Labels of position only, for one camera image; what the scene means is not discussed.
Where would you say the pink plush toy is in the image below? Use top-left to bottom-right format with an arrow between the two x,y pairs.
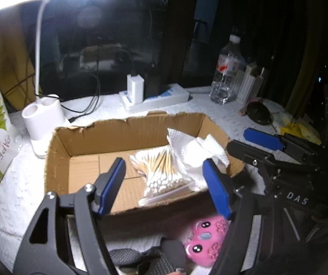
184,215 -> 229,267

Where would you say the white paper towel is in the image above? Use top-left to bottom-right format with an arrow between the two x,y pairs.
166,129 -> 230,192

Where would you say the cotton swab bag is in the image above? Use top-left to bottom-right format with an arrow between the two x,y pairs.
130,145 -> 194,207

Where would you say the grey sock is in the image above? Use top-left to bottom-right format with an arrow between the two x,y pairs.
109,238 -> 187,275

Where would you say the yellow wet wipes pack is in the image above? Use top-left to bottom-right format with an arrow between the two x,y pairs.
278,117 -> 322,145

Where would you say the black round object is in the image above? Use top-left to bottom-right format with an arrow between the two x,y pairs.
246,101 -> 273,125

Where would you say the white tablecloth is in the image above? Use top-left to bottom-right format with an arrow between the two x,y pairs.
0,87 -> 296,275

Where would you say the white perforated organizer basket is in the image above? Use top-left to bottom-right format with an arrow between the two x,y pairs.
236,63 -> 265,104

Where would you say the brown cardboard box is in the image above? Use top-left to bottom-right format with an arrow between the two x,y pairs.
44,110 -> 245,215

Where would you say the clear water bottle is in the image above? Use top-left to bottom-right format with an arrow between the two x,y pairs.
209,34 -> 247,104

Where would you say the white power strip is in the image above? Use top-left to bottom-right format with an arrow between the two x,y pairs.
119,83 -> 189,112

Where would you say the white charger plug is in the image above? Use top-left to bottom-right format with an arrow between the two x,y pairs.
127,74 -> 145,104

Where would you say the yellow curtain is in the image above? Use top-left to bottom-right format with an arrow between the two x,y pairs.
0,8 -> 35,110

